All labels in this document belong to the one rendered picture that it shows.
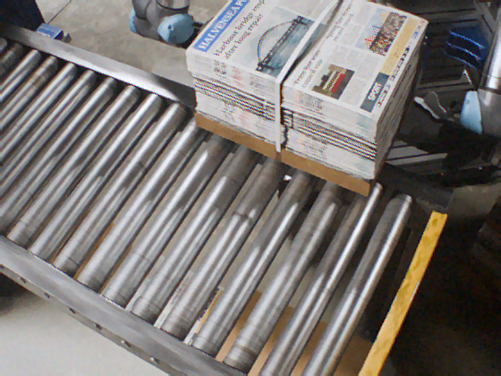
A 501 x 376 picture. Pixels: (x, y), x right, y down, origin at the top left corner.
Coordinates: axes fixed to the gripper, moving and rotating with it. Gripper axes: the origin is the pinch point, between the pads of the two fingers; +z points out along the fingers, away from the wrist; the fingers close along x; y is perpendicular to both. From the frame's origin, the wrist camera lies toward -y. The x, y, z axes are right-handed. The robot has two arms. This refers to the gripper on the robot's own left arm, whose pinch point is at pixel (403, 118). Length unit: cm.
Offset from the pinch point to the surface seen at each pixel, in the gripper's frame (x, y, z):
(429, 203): 18.1, -0.2, -12.0
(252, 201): 32.8, -0.5, 18.9
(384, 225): 26.4, -0.5, -5.5
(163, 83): 14, 0, 52
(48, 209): 52, -2, 56
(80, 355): 66, -82, 69
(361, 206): 24.7, -0.1, -0.1
